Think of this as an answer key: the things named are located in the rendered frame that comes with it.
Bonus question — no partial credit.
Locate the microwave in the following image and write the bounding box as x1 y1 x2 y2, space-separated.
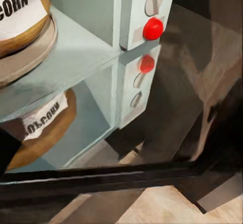
0 0 243 201

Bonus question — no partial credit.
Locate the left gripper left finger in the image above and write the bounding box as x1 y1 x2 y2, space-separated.
0 116 26 175

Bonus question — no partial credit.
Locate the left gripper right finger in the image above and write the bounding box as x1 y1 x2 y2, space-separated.
227 116 243 156

